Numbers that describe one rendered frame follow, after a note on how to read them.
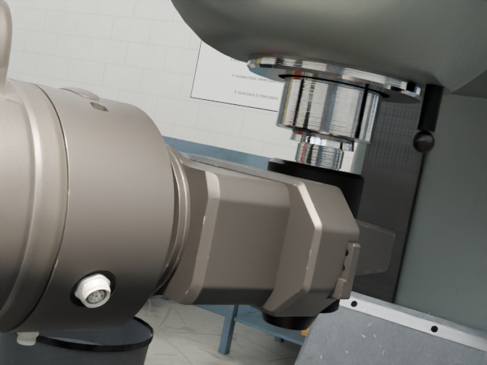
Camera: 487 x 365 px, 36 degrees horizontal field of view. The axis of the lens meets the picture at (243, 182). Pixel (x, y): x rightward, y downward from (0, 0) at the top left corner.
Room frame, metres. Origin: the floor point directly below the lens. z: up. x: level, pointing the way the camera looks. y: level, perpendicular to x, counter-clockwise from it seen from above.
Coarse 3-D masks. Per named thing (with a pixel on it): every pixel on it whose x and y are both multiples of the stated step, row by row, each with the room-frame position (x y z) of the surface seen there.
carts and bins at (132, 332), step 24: (0, 336) 2.19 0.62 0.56; (48, 336) 2.47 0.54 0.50; (72, 336) 2.51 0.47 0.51; (96, 336) 2.51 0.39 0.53; (120, 336) 2.48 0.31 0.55; (144, 336) 2.40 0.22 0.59; (0, 360) 2.16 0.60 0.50; (24, 360) 2.09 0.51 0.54; (48, 360) 2.07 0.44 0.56; (72, 360) 2.07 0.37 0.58; (96, 360) 2.09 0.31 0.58; (120, 360) 2.14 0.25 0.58; (144, 360) 2.29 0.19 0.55
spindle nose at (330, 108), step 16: (288, 80) 0.35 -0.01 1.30; (304, 80) 0.34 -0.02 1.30; (320, 80) 0.34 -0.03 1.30; (288, 96) 0.35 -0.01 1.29; (304, 96) 0.34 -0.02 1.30; (320, 96) 0.34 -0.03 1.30; (336, 96) 0.34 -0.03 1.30; (352, 96) 0.34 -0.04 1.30; (368, 96) 0.34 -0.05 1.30; (288, 112) 0.35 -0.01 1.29; (304, 112) 0.34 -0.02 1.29; (320, 112) 0.34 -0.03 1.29; (336, 112) 0.34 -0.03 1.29; (352, 112) 0.34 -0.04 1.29; (368, 112) 0.34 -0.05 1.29; (288, 128) 0.36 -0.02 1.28; (304, 128) 0.34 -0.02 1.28; (320, 128) 0.34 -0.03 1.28; (336, 128) 0.34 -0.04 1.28; (352, 128) 0.34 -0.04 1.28; (368, 128) 0.35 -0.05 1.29; (368, 144) 0.36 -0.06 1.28
